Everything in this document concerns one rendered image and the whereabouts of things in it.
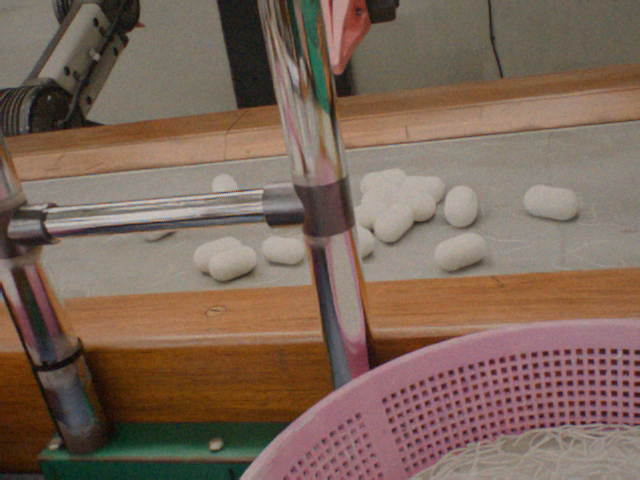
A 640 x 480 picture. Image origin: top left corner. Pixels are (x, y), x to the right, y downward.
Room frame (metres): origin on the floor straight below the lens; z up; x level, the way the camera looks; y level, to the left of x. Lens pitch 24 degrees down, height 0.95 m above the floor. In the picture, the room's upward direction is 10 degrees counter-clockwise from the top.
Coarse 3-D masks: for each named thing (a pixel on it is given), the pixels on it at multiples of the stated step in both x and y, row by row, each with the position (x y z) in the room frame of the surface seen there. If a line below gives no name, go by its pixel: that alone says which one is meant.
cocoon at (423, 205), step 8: (400, 192) 0.46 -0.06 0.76; (408, 192) 0.46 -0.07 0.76; (416, 192) 0.46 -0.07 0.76; (424, 192) 0.45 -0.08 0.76; (392, 200) 0.46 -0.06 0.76; (400, 200) 0.46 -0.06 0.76; (408, 200) 0.45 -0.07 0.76; (416, 200) 0.45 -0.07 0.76; (424, 200) 0.45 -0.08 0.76; (432, 200) 0.45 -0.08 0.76; (416, 208) 0.45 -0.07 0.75; (424, 208) 0.44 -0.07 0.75; (432, 208) 0.45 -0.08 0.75; (416, 216) 0.45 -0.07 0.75; (424, 216) 0.44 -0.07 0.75
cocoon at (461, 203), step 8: (456, 192) 0.44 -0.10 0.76; (464, 192) 0.44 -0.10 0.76; (472, 192) 0.45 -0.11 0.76; (448, 200) 0.44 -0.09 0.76; (456, 200) 0.43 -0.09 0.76; (464, 200) 0.43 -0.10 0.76; (472, 200) 0.43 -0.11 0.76; (448, 208) 0.43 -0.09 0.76; (456, 208) 0.43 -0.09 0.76; (464, 208) 0.42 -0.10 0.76; (472, 208) 0.43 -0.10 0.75; (448, 216) 0.43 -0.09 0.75; (456, 216) 0.42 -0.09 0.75; (464, 216) 0.42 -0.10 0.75; (472, 216) 0.42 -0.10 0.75; (456, 224) 0.43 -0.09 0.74; (464, 224) 0.43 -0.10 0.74
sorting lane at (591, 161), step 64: (576, 128) 0.59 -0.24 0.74; (64, 192) 0.68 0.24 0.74; (128, 192) 0.64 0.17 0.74; (192, 192) 0.60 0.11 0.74; (448, 192) 0.50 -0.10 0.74; (512, 192) 0.47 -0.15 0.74; (576, 192) 0.45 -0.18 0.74; (64, 256) 0.51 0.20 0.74; (128, 256) 0.49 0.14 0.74; (192, 256) 0.46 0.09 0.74; (256, 256) 0.44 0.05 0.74; (384, 256) 0.41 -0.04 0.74; (512, 256) 0.38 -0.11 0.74; (576, 256) 0.36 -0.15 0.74
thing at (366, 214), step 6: (366, 204) 0.45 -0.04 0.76; (372, 204) 0.45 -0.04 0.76; (378, 204) 0.45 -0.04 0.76; (384, 204) 0.45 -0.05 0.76; (354, 210) 0.45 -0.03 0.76; (360, 210) 0.45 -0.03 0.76; (366, 210) 0.45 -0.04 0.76; (372, 210) 0.45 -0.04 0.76; (378, 210) 0.45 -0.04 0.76; (384, 210) 0.45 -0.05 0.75; (360, 216) 0.44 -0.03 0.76; (366, 216) 0.44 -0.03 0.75; (372, 216) 0.45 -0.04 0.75; (378, 216) 0.45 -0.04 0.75; (360, 222) 0.44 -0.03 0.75; (366, 222) 0.44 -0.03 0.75; (372, 222) 0.44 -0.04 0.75; (366, 228) 0.44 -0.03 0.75; (372, 228) 0.45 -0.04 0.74
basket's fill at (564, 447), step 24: (528, 432) 0.24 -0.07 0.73; (552, 432) 0.24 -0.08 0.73; (576, 432) 0.23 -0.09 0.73; (600, 432) 0.23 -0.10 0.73; (624, 432) 0.22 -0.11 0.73; (456, 456) 0.23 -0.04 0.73; (480, 456) 0.23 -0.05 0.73; (504, 456) 0.23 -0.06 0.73; (528, 456) 0.22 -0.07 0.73; (552, 456) 0.22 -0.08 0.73; (576, 456) 0.22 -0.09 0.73; (600, 456) 0.21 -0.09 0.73; (624, 456) 0.21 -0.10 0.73
